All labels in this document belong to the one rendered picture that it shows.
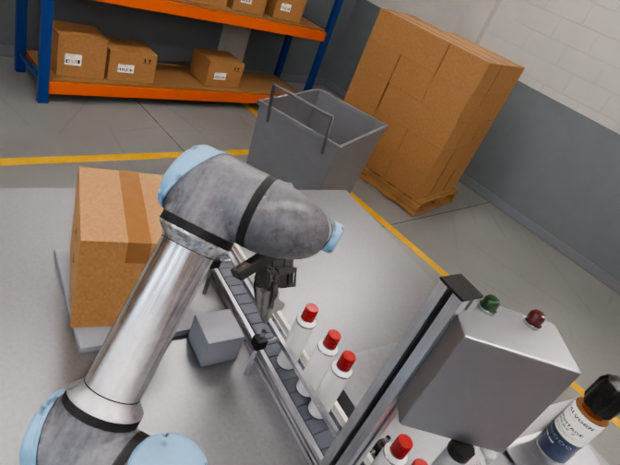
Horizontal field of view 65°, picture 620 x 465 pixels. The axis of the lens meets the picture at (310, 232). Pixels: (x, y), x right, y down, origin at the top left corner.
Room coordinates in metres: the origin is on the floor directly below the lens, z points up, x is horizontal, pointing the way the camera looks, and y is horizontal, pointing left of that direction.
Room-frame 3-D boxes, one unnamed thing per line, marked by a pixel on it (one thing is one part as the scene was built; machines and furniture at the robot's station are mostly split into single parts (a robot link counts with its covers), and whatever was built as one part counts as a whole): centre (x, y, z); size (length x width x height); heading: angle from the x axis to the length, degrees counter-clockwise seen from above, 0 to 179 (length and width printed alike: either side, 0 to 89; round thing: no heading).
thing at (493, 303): (0.57, -0.26, 1.49); 0.03 x 0.03 x 0.02
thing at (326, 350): (0.84, -0.14, 0.98); 0.05 x 0.05 x 0.20
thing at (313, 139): (3.16, 0.21, 0.48); 0.89 x 0.63 x 0.96; 162
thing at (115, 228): (0.95, 0.42, 0.99); 0.30 x 0.24 x 0.27; 35
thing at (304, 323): (0.90, -0.08, 0.98); 0.05 x 0.05 x 0.20
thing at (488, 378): (0.55, -0.30, 1.38); 0.17 x 0.10 x 0.19; 99
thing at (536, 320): (0.58, -0.33, 1.49); 0.03 x 0.03 x 0.02
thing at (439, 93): (4.58, -0.48, 0.70); 1.20 x 0.83 x 1.39; 59
